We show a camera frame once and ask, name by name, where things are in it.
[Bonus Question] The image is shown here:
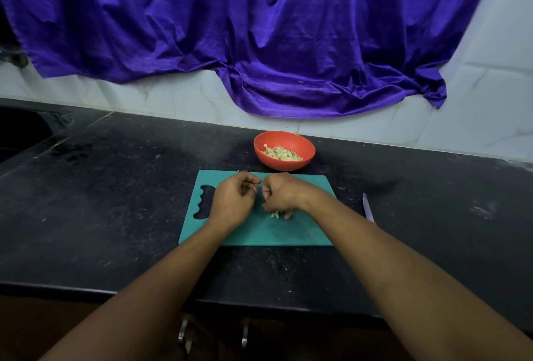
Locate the person's left hand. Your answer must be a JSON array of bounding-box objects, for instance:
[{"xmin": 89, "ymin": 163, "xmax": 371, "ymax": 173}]
[{"xmin": 206, "ymin": 171, "xmax": 262, "ymax": 233}]

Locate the person's right hand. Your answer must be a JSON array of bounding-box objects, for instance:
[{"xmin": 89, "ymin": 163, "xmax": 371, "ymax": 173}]
[{"xmin": 262, "ymin": 172, "xmax": 311, "ymax": 221}]

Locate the person's left forearm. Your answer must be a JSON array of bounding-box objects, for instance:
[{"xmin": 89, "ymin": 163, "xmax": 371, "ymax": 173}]
[{"xmin": 39, "ymin": 220, "xmax": 230, "ymax": 361}]

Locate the person's right forearm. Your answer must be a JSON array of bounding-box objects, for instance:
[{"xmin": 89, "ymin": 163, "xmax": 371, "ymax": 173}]
[{"xmin": 295, "ymin": 188, "xmax": 533, "ymax": 361}]

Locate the teal plastic cutting board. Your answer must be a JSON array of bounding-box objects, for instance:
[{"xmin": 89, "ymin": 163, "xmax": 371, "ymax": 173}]
[{"xmin": 178, "ymin": 170, "xmax": 337, "ymax": 247}]

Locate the pile of chopped pale pieces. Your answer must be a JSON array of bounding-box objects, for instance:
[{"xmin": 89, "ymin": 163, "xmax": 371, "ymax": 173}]
[{"xmin": 262, "ymin": 144, "xmax": 303, "ymax": 162}]

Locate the orange plastic bowl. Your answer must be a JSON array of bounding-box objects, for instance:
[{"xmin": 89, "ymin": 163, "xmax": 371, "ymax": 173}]
[{"xmin": 253, "ymin": 130, "xmax": 316, "ymax": 172}]

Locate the purple satin curtain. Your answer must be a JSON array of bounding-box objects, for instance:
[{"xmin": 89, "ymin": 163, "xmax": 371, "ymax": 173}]
[{"xmin": 0, "ymin": 0, "xmax": 500, "ymax": 119}]

